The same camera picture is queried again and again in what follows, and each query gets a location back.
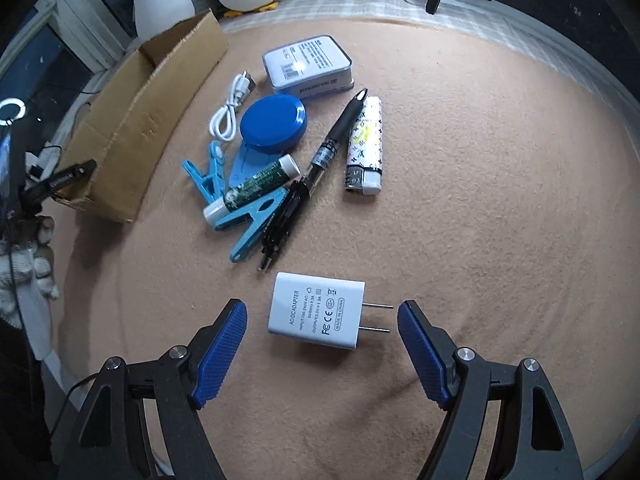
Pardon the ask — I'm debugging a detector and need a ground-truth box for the cardboard box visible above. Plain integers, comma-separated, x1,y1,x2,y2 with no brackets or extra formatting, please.
54,11,228,222

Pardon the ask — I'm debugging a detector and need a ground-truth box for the white gloved left hand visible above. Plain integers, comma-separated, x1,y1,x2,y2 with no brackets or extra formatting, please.
1,216,60,330

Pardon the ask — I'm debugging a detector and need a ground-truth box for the patterned white lighter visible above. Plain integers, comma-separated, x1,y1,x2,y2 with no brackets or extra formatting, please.
345,96,383,196

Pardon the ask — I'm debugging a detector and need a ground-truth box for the beige carpet mat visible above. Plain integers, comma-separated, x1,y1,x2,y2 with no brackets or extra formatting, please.
50,20,639,479

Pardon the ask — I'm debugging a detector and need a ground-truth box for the black gel pen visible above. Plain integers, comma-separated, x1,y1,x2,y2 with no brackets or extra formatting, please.
303,88,368,194

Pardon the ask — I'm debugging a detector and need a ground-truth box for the white square power bank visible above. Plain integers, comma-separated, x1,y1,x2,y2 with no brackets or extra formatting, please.
262,35,354,101

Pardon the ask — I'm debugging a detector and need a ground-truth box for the blue round case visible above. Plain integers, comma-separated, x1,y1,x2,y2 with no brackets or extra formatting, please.
240,94,307,155

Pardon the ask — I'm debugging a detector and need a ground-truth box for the white USB wall charger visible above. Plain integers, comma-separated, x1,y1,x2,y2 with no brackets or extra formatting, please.
268,272,394,350

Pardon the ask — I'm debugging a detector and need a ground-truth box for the large blue plastic clip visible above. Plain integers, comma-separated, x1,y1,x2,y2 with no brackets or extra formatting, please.
215,141,288,263

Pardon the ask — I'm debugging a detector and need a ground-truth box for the white coiled USB cable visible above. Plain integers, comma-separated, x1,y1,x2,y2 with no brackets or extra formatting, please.
207,70,257,143

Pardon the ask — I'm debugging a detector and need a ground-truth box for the light blue clothespin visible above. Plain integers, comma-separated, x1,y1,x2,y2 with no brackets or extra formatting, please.
182,141,227,205

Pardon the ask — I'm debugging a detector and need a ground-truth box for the green white lip balm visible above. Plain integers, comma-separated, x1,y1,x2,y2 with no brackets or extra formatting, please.
203,154,300,226

